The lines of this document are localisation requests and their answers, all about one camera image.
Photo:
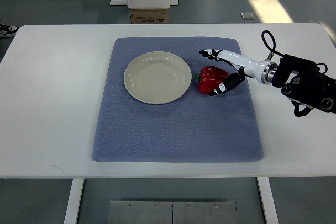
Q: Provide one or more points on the grey floor outlet plate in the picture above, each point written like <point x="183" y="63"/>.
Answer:
<point x="247" y="15"/>

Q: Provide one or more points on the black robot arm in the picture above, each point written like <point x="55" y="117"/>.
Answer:
<point x="302" y="81"/>

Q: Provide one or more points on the white table leg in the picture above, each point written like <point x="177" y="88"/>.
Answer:
<point x="74" y="200"/>
<point x="267" y="200"/>

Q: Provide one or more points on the blue textured mat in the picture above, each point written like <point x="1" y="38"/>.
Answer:
<point x="194" y="128"/>

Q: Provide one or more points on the black white sneaker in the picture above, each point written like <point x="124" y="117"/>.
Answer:
<point x="8" y="31"/>

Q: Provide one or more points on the cream round plate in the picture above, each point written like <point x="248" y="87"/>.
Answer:
<point x="157" y="77"/>

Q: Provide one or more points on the red bell pepper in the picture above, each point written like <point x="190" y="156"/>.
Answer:
<point x="210" y="78"/>

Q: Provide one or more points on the right white table leg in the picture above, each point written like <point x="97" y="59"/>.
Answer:
<point x="267" y="200"/>

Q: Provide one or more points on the cardboard box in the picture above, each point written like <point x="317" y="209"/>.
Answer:
<point x="148" y="16"/>

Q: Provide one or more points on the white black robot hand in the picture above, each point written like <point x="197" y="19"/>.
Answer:
<point x="262" y="71"/>

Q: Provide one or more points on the left white table leg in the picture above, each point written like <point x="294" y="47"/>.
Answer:
<point x="74" y="200"/>

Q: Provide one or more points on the metal floor plate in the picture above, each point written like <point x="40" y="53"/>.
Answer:
<point x="172" y="212"/>

